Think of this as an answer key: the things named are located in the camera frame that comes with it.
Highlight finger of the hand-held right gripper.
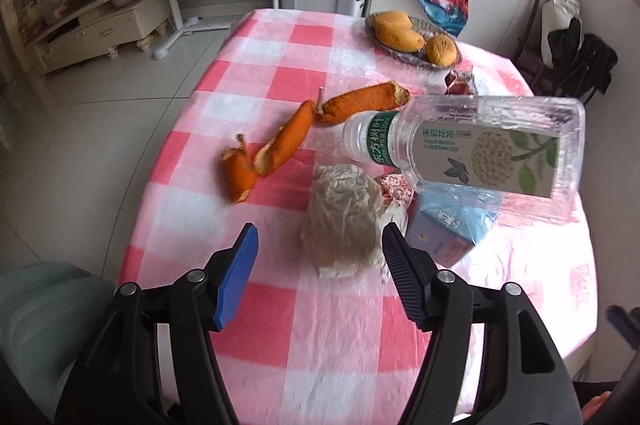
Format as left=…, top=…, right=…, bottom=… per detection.
left=606, top=305, right=640, bottom=351

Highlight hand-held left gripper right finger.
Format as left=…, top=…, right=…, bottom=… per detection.
left=381, top=222, right=583, bottom=425

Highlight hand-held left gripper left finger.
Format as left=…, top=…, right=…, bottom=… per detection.
left=55, top=222, right=259, bottom=425

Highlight light blue carton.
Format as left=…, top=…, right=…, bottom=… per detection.
left=405, top=192, right=498, bottom=268

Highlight paper wrapper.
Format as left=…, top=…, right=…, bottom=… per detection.
left=301, top=165, right=408, bottom=281

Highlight red white patterned wrapper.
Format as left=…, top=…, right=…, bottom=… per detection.
left=377, top=172, right=416, bottom=206

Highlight small orange bread piece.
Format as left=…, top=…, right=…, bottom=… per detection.
left=222, top=134, right=257, bottom=204

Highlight long orange peel strip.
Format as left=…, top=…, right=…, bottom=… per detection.
left=254, top=100, right=317, bottom=177

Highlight clear plastic bottle green label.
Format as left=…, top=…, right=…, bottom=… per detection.
left=341, top=95, right=586, bottom=226

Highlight orange bread roll with stem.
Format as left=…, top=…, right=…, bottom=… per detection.
left=316, top=81, right=411, bottom=126

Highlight red snack bag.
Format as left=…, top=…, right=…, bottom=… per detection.
left=444, top=70, right=476, bottom=96

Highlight pink white checkered tablecloth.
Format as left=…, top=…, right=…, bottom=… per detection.
left=116, top=9, right=598, bottom=425

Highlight round yellow bun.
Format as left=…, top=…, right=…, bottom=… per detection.
left=425, top=35, right=458, bottom=66

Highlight large yellow bread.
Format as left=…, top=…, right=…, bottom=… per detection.
left=372, top=11, right=426, bottom=53

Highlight glass fruit tray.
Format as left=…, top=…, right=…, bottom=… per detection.
left=365, top=15, right=463, bottom=70

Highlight black folding chair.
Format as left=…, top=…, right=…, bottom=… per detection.
left=530, top=17, right=620, bottom=106

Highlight cream TV stand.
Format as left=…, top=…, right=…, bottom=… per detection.
left=20, top=0, right=171, bottom=76

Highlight dark wooden chair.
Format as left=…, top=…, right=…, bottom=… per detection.
left=515, top=0, right=556, bottom=90

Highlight white sack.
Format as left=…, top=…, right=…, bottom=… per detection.
left=542, top=0, right=581, bottom=36

